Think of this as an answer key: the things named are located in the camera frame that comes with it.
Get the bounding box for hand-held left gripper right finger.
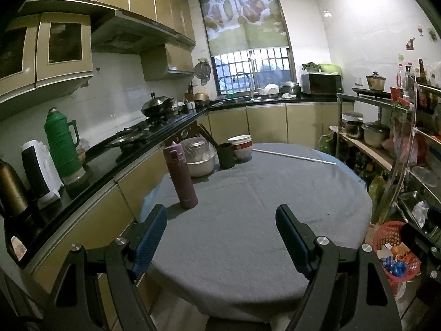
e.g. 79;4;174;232
275;204;404;331

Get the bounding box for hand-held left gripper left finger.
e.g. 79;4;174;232
43;204;168;331

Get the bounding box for orange and white box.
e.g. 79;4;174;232
393;243;412;261

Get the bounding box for orange plastic basket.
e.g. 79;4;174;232
372;221;423;283

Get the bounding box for blue plastic bag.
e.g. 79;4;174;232
388;261;407;278

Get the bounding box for white plastic bag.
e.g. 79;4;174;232
412;201;429;228

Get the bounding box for round table with grey cloth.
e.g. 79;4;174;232
138;143;374;321

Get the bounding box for glass bowl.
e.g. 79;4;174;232
410;165;438;187

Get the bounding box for purple thermos bottle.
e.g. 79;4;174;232
163;142;198;209

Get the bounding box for thin white rod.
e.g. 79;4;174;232
252;149;336;165

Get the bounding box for red plastic bag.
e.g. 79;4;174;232
393;124;429;166

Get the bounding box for black kitchen countertop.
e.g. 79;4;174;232
3;93;355;269

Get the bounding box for wooden plank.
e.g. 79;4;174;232
329;126;395;171

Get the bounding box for black gas stove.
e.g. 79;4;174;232
103;117;180;156

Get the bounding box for dark green cup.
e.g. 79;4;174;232
218;142;237;169

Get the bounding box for steel pot with lid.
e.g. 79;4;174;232
361;121;391;148

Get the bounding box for bag of food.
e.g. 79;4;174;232
76;140;91;164

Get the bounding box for yellow base cabinets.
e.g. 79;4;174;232
28;103;355;331

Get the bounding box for bundle of dark chopsticks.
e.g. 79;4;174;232
198;123;223;149

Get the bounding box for metal shelf rack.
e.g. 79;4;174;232
336;83;441;235

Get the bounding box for green thermos jug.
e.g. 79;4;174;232
45;108;87;185

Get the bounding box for wok with lid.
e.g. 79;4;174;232
141;92;174;118

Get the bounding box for bronze kettle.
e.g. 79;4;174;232
0;159;38;221

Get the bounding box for dark glass bottle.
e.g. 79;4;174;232
417;58;429;109

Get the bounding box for brass pot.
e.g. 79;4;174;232
193;91;211;108

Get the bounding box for steel cooking pot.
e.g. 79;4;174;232
280;81;301;96

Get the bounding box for clear plastic bottle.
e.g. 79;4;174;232
401;63;416;104

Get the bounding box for black microwave oven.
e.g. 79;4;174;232
301;73;343;95

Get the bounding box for pot with glass lid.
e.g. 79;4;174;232
366;72;386;92

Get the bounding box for steel faucet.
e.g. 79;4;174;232
232;72;256;101

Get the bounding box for barred window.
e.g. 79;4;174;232
210;48;293;95

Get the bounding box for green plastic bag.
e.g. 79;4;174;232
319;63;343;76

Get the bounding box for hanging metal strainer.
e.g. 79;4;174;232
193;58;211;85

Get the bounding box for range hood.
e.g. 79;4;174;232
91;10;197;55

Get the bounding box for printed roller blind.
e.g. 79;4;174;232
198;0;292;57

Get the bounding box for glass door wall cabinet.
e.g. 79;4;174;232
34;12;94;88
0;14;41;102

